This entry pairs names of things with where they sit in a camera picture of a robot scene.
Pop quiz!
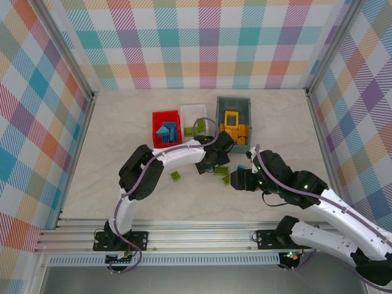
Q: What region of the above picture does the yellow lego window frame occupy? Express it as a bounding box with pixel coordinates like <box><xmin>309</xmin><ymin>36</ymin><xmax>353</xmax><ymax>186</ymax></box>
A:
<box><xmin>224</xmin><ymin>110</ymin><xmax>240</xmax><ymax>128</ymax></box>

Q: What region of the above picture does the grey plastic bin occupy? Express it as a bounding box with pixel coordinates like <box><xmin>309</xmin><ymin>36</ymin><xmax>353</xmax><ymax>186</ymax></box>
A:
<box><xmin>215</xmin><ymin>96</ymin><xmax>252</xmax><ymax>154</ymax></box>

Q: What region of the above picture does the white plastic bin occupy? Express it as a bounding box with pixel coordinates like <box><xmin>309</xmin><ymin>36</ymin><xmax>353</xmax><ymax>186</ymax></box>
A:
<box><xmin>179</xmin><ymin>104</ymin><xmax>216</xmax><ymax>144</ymax></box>

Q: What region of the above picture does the red plastic bin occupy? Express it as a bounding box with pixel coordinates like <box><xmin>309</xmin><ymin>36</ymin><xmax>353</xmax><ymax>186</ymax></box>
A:
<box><xmin>152</xmin><ymin>110</ymin><xmax>184</xmax><ymax>148</ymax></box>

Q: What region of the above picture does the grey metal panel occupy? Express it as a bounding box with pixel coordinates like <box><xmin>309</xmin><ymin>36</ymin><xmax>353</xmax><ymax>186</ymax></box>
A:
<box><xmin>39</xmin><ymin>265</ymin><xmax>367</xmax><ymax>294</ymax></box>

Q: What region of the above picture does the small black connector board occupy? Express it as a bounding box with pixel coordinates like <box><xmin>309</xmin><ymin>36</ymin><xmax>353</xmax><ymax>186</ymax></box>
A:
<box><xmin>105</xmin><ymin>251</ymin><xmax>135</xmax><ymax>266</ymax></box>

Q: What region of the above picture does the purple cable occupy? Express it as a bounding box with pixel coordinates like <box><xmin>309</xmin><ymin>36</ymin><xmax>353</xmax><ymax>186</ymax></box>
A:
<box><xmin>256</xmin><ymin>144</ymin><xmax>392</xmax><ymax>292</ymax></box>
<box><xmin>107</xmin><ymin>116</ymin><xmax>221</xmax><ymax>275</ymax></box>

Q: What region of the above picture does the thin black wire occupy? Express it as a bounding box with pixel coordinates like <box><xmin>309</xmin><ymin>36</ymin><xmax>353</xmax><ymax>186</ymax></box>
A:
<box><xmin>261</xmin><ymin>191</ymin><xmax>285</xmax><ymax>208</ymax></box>

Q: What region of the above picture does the aluminium side rail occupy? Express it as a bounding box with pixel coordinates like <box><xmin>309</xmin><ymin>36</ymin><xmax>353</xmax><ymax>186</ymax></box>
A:
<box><xmin>54</xmin><ymin>91</ymin><xmax>99</xmax><ymax>230</ymax></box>
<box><xmin>305</xmin><ymin>88</ymin><xmax>353</xmax><ymax>212</ymax></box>

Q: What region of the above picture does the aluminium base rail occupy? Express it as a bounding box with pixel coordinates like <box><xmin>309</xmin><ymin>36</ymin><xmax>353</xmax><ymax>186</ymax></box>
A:
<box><xmin>33</xmin><ymin>217</ymin><xmax>356</xmax><ymax>254</ymax></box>

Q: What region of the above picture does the slotted grey cable duct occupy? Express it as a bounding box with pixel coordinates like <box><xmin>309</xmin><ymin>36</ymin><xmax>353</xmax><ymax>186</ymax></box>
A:
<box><xmin>48</xmin><ymin>255</ymin><xmax>281</xmax><ymax>267</ymax></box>

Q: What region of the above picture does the aluminium corner post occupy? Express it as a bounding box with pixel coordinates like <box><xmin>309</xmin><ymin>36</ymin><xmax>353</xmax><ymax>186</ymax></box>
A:
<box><xmin>304</xmin><ymin>0</ymin><xmax>370</xmax><ymax>97</ymax></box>
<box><xmin>36</xmin><ymin>0</ymin><xmax>100</xmax><ymax>102</ymax></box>

